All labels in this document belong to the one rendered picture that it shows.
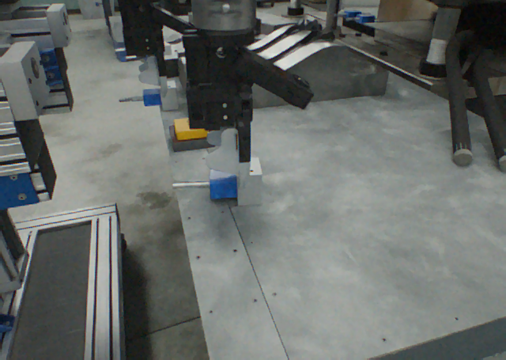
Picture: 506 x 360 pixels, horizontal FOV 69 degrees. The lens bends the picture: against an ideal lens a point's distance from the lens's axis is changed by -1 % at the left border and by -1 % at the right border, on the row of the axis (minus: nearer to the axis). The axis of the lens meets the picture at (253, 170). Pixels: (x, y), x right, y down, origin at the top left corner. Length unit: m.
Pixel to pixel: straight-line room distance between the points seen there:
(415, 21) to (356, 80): 0.79
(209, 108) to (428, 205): 0.35
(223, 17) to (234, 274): 0.29
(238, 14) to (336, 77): 0.54
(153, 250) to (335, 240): 1.27
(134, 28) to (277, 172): 0.43
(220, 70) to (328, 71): 0.49
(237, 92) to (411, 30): 1.32
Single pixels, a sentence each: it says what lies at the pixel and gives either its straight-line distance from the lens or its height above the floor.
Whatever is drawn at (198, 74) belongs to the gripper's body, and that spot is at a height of 1.00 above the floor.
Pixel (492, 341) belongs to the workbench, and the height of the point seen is 0.71.
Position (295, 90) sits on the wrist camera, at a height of 0.98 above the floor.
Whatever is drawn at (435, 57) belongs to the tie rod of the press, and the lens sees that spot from 1.27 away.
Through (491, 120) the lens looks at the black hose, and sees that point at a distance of 0.86.
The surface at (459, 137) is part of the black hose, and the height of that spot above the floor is 0.84.
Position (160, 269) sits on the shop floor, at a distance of 1.61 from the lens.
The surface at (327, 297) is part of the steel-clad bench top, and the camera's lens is 0.44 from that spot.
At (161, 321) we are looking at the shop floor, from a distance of 1.44.
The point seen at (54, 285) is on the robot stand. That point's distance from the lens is 1.38.
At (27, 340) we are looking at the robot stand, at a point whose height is 0.21.
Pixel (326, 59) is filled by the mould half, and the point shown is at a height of 0.90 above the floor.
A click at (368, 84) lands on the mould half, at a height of 0.83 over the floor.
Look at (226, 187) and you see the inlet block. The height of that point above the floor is 0.83.
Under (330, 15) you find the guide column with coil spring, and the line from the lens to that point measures 1.90.
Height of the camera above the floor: 1.13
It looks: 31 degrees down
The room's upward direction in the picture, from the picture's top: straight up
